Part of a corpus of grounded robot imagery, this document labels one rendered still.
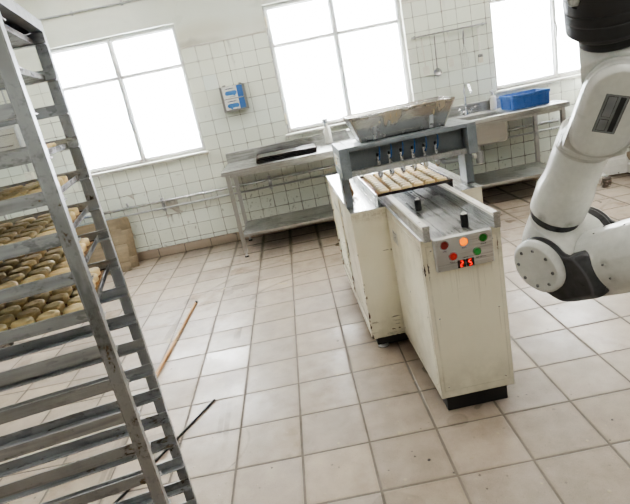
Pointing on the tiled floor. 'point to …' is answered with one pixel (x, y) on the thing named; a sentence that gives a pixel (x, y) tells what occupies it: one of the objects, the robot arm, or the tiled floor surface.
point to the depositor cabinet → (377, 254)
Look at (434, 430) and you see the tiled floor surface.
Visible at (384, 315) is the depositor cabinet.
